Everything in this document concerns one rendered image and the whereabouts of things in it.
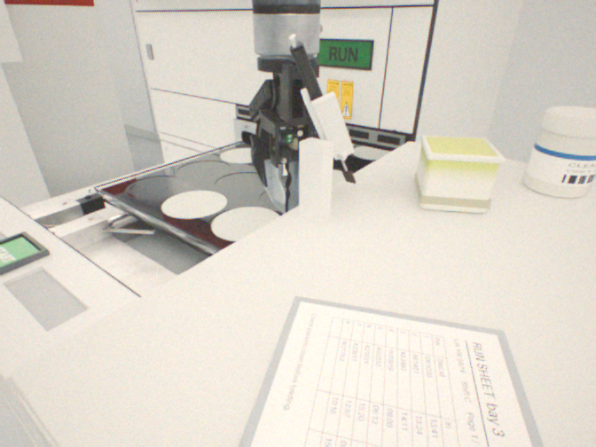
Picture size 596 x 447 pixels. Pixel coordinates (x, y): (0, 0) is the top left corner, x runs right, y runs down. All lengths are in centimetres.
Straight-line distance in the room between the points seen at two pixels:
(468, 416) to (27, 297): 33
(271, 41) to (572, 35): 180
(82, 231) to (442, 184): 46
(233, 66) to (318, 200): 61
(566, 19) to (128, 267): 198
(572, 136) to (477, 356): 32
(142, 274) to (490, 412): 39
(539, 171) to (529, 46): 163
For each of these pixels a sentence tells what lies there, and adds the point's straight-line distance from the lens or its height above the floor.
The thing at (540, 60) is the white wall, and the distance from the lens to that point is 214.
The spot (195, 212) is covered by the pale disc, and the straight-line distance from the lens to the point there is 57.
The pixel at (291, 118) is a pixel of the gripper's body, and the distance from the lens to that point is 42.
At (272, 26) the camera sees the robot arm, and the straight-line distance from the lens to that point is 43.
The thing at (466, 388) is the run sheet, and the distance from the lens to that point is 25.
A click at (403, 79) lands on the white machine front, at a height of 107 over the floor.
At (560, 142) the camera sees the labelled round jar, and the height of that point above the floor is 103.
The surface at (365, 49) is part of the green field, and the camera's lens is 72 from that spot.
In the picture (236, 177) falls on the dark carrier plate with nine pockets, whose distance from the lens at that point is 69.
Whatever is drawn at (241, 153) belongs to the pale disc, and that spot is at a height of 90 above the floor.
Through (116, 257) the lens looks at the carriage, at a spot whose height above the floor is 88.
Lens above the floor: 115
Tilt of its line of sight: 29 degrees down
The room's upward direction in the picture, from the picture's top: straight up
